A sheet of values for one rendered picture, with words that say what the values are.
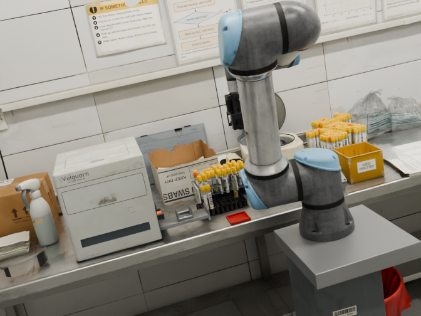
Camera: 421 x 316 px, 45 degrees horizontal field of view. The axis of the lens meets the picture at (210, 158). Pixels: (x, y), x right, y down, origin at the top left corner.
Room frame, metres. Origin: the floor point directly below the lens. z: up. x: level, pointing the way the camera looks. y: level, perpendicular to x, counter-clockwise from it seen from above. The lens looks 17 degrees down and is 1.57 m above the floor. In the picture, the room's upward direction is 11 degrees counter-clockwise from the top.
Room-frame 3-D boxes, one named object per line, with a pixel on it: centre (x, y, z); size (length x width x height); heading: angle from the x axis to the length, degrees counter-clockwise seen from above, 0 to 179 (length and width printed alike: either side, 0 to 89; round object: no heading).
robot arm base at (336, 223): (1.30, -0.28, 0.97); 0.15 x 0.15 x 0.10
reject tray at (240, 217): (1.58, -0.05, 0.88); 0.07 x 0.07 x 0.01; 11
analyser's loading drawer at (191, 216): (1.58, 0.14, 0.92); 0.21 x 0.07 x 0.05; 101
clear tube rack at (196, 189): (1.81, -0.02, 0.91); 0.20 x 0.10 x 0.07; 101
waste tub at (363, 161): (1.76, -0.53, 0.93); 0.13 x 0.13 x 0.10; 7
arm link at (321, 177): (1.30, -0.27, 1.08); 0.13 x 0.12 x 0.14; 91
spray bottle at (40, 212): (1.69, 0.63, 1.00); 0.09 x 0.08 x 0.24; 11
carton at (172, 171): (1.98, 0.11, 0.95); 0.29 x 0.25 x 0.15; 11
